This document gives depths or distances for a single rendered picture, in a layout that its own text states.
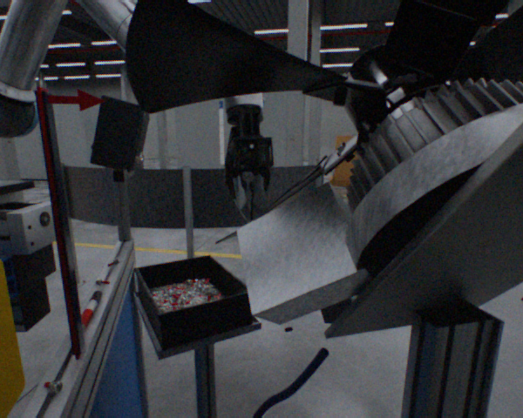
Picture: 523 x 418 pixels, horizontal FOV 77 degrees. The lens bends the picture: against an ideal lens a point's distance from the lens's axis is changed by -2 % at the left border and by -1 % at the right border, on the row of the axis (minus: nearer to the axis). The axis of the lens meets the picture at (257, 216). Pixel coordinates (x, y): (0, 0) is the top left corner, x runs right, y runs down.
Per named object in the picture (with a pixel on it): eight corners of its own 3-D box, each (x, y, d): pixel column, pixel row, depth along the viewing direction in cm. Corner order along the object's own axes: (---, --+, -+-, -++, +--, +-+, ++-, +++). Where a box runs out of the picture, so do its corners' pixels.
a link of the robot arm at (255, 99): (221, 100, 68) (260, 101, 69) (223, 122, 67) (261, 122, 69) (227, 84, 60) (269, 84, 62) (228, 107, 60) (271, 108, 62)
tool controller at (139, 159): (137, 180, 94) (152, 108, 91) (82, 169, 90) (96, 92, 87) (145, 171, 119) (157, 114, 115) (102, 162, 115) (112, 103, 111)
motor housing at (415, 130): (493, 273, 46) (444, 201, 53) (693, 146, 28) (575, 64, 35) (343, 292, 40) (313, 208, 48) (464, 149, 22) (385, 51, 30)
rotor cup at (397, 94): (490, 120, 43) (440, 68, 51) (444, 61, 34) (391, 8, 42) (396, 186, 51) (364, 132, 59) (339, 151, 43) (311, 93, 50)
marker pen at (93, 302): (79, 333, 45) (101, 289, 59) (68, 334, 45) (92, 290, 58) (81, 342, 46) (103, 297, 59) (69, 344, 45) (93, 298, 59)
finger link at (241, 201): (240, 222, 59) (236, 171, 60) (234, 224, 65) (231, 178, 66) (257, 221, 60) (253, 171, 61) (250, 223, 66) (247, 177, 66)
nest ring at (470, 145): (494, 279, 48) (478, 255, 50) (740, 127, 27) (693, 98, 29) (322, 300, 41) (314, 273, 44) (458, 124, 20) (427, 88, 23)
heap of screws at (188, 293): (245, 323, 59) (245, 308, 59) (166, 346, 53) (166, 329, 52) (207, 284, 76) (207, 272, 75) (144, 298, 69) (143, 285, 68)
